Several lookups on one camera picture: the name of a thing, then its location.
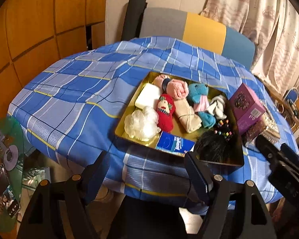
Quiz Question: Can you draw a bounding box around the glass side table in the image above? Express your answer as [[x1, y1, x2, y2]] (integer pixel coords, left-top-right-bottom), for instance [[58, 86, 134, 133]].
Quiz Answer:
[[0, 115, 52, 234]]

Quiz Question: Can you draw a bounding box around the grey knit sock blue band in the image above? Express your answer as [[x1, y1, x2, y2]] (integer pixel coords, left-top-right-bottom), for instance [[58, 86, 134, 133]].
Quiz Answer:
[[207, 95, 227, 120]]

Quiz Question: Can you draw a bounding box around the blue folding chair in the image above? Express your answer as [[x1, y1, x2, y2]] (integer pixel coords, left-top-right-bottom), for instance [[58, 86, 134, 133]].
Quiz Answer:
[[284, 87, 299, 103]]

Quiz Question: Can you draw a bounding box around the pink towel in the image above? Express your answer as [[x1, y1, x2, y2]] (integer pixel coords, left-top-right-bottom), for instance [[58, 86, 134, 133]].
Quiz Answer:
[[153, 74, 189, 100]]

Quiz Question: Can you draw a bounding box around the white mesh bath puff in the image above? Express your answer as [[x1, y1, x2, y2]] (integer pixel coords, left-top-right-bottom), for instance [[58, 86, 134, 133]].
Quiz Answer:
[[124, 106, 161, 142]]

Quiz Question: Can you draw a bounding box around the wooden wardrobe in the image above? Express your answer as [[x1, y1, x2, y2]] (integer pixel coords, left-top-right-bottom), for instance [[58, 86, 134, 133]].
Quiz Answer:
[[0, 0, 106, 119]]

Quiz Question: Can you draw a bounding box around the wooden side table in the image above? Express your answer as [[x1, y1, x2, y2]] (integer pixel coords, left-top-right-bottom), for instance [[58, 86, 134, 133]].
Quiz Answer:
[[265, 84, 299, 133]]

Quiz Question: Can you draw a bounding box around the grey yellow teal chair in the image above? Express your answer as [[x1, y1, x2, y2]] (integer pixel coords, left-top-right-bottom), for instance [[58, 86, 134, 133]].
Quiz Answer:
[[120, 0, 256, 69]]

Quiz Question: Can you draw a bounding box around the beige patterned curtain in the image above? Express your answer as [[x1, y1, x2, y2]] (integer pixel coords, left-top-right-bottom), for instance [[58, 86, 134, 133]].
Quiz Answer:
[[201, 0, 299, 95]]

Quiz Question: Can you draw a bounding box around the teal plush toy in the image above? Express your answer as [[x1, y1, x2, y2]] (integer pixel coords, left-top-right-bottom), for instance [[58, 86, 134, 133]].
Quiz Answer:
[[187, 83, 216, 129]]

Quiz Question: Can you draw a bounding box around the red knit stocking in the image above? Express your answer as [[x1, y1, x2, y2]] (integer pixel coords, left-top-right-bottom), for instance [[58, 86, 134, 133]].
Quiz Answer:
[[156, 93, 175, 132]]

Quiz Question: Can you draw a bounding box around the blue tissue packet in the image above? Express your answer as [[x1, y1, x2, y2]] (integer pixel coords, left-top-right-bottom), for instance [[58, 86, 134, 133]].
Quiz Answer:
[[155, 131, 195, 157]]

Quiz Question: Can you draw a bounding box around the blue plaid tablecloth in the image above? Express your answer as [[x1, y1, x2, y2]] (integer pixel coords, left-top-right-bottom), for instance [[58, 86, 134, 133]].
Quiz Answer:
[[8, 36, 298, 214]]

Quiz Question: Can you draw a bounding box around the white foam sponge block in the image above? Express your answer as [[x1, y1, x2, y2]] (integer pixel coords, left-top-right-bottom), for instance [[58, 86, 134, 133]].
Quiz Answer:
[[134, 83, 162, 110]]

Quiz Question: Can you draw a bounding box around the black beaded hair piece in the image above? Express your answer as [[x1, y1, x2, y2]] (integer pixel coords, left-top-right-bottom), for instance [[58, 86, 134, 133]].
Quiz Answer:
[[194, 119, 237, 163]]

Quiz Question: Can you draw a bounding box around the purple pink cardboard box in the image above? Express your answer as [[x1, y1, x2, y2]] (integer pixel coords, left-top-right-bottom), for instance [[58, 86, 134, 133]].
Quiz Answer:
[[229, 83, 266, 135]]

